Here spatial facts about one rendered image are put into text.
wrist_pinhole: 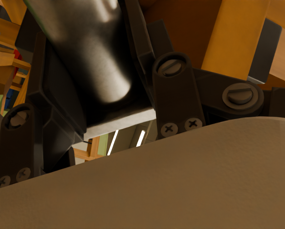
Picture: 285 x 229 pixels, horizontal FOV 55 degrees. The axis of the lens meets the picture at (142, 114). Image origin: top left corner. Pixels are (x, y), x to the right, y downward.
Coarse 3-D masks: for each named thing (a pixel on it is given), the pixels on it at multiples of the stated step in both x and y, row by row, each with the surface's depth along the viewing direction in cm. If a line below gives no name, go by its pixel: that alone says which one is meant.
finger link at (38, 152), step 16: (16, 112) 9; (32, 112) 9; (0, 128) 9; (16, 128) 9; (32, 128) 8; (0, 144) 8; (16, 144) 8; (32, 144) 8; (0, 160) 8; (16, 160) 8; (32, 160) 8; (64, 160) 10; (0, 176) 8; (16, 176) 7; (32, 176) 7
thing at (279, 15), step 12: (144, 0) 36; (276, 0) 31; (276, 12) 31; (0, 24) 112; (12, 24) 114; (0, 36) 113; (12, 36) 114; (276, 48) 37; (276, 60) 42; (276, 72) 47
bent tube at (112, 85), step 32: (32, 0) 9; (64, 0) 8; (96, 0) 9; (64, 32) 9; (96, 32) 9; (96, 64) 10; (128, 64) 11; (96, 96) 12; (128, 96) 12; (96, 128) 12
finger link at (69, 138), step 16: (48, 48) 11; (32, 64) 10; (48, 64) 10; (64, 64) 11; (32, 80) 9; (48, 80) 9; (64, 80) 11; (32, 96) 9; (48, 96) 9; (64, 96) 10; (80, 96) 12; (48, 112) 9; (64, 112) 10; (80, 112) 12; (48, 128) 9; (64, 128) 10; (80, 128) 11; (48, 144) 10; (64, 144) 10; (48, 160) 10
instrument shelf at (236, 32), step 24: (168, 0) 30; (192, 0) 23; (216, 0) 19; (240, 0) 19; (264, 0) 20; (168, 24) 27; (192, 24) 22; (216, 24) 19; (240, 24) 19; (192, 48) 20; (216, 48) 19; (240, 48) 19; (216, 72) 19; (240, 72) 19
